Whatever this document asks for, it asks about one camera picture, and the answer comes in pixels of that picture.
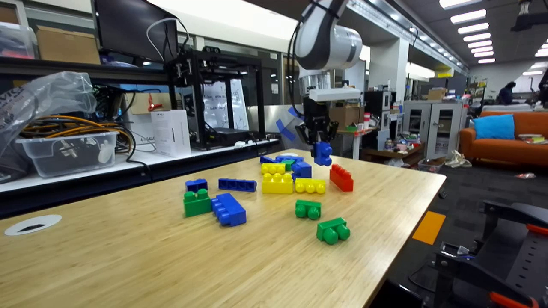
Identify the clear plastic bag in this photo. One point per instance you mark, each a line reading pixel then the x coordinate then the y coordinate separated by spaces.
pixel 48 95

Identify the green toy brick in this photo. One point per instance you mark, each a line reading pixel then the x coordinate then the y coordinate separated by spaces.
pixel 308 210
pixel 288 165
pixel 332 230
pixel 197 205

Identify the long blue toy brick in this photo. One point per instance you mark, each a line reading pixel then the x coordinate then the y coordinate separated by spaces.
pixel 230 210

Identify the black 3D printer frame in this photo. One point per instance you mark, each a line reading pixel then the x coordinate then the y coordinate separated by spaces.
pixel 197 92

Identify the ceiling light panel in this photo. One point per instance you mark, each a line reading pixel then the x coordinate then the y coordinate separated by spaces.
pixel 468 16
pixel 473 28
pixel 459 3

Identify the red toy brick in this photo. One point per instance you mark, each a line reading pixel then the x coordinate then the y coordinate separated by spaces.
pixel 341 177

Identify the flat blue toy brick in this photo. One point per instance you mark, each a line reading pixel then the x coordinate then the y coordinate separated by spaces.
pixel 236 184

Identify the white glass-door cabinet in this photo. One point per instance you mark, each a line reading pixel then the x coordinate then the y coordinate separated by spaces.
pixel 437 128

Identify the square blue toy brick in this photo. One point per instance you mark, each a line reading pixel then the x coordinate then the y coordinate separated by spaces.
pixel 302 169

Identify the orange floor marker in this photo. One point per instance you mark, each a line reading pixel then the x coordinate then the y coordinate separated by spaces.
pixel 428 227

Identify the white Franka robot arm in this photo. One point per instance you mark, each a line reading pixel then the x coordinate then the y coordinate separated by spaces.
pixel 331 44

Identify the black cart with orange clamps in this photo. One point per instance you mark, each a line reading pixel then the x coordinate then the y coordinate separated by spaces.
pixel 502 258

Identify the yellow toy brick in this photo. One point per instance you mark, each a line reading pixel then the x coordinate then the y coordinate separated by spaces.
pixel 310 186
pixel 276 184
pixel 272 169

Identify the white table grommet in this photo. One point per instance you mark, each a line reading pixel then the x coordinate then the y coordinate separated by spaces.
pixel 33 225

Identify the clear plastic storage bin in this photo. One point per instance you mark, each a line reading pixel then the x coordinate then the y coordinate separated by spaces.
pixel 69 153

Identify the person in dark clothes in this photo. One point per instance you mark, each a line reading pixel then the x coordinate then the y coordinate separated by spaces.
pixel 505 93

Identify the blue cushion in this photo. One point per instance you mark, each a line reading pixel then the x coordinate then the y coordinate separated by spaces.
pixel 493 128

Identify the black monitor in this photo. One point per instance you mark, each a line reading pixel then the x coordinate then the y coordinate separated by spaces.
pixel 134 28

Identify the black side bench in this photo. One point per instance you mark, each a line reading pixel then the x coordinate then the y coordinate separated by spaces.
pixel 171 169

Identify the orange sofa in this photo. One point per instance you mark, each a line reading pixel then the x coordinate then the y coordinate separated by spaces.
pixel 505 150

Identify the cardboard box on shelf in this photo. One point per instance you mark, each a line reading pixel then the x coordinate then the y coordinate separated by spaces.
pixel 69 45

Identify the large blue toy brick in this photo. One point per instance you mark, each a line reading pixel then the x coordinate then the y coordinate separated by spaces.
pixel 288 158

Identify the small blue toy brick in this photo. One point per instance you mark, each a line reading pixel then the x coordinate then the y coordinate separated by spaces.
pixel 322 155
pixel 195 184
pixel 266 158

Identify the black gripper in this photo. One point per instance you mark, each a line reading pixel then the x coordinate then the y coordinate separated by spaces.
pixel 319 114

